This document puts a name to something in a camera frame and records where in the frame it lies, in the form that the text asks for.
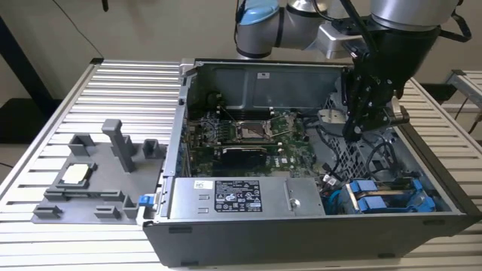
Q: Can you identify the hard disk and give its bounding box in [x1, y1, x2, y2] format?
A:
[346, 178, 438, 216]

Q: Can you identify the aluminium slat side table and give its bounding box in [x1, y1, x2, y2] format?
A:
[446, 69, 482, 110]

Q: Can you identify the small silver metal plate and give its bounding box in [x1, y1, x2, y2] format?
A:
[318, 110, 347, 125]

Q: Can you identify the metal socket cover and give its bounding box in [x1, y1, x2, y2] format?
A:
[266, 111, 299, 134]

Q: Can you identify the green motherboard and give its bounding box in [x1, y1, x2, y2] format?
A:
[186, 108, 320, 178]

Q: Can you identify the CPU socket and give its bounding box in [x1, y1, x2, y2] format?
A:
[235, 120, 267, 141]

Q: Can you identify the thin metal locking lever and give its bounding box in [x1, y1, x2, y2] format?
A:
[218, 103, 239, 124]

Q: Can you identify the silver power supply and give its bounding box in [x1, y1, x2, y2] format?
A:
[167, 177, 326, 222]

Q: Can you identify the black graphics card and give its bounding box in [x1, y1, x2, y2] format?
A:
[214, 145, 282, 170]

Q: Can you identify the black and grey PC case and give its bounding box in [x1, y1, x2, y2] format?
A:
[140, 58, 482, 268]

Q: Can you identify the grey parts rack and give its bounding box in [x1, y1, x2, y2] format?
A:
[32, 118, 168, 225]

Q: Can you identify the silver CPU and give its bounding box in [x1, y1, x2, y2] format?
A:
[61, 163, 93, 183]

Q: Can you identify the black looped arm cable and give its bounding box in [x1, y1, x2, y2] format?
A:
[438, 11, 473, 43]

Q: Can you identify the silver camera bracket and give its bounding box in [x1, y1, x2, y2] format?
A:
[315, 19, 366, 60]

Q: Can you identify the black looped case cable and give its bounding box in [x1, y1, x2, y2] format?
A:
[366, 132, 407, 187]

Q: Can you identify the black disk wire with connector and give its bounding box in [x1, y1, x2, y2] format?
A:
[319, 173, 342, 189]
[303, 118, 339, 176]

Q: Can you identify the blue data wire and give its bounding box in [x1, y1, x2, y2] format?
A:
[322, 189, 343, 212]

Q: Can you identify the black stand frame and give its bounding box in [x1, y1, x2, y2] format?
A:
[0, 14, 63, 142]

